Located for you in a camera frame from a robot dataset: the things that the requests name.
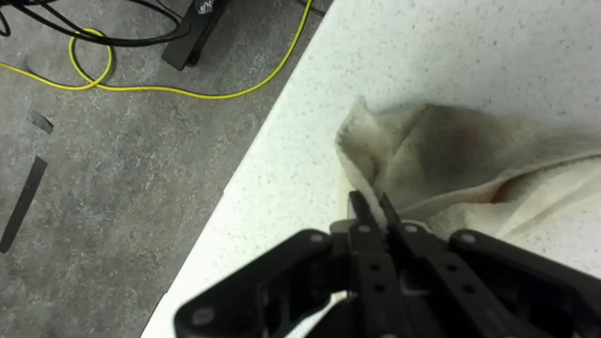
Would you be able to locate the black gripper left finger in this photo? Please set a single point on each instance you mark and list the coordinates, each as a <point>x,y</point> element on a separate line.
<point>274,293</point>

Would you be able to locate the stained white towel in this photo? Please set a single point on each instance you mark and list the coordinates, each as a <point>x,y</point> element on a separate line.
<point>513,177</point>

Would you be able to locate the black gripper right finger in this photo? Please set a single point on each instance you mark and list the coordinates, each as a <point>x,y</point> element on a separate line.
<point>475,286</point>

